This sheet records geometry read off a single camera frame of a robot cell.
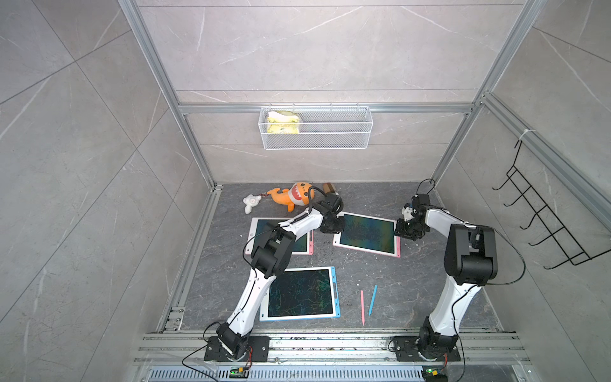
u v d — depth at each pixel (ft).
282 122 2.89
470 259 1.73
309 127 3.30
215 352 2.39
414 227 2.81
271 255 1.98
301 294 2.77
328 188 3.75
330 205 2.74
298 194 3.46
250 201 3.55
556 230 2.06
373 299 2.75
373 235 3.30
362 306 2.68
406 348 2.40
